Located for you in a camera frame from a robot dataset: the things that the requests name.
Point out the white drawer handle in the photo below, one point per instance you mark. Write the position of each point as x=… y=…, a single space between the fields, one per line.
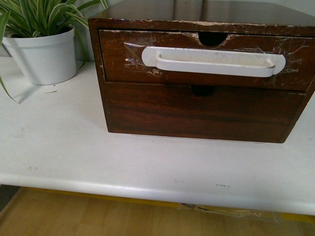
x=217 y=62

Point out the wooden drawer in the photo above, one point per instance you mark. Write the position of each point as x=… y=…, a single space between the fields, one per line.
x=122 y=49
x=239 y=114

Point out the brown wooden drawer cabinet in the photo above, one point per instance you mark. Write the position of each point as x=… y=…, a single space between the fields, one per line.
x=217 y=17

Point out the white plant pot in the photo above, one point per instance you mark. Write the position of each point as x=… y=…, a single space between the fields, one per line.
x=44 y=60

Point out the clear plastic tape on floor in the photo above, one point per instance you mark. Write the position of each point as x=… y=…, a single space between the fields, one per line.
x=240 y=213

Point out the green spider plant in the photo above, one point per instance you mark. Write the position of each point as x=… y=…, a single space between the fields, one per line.
x=40 y=18

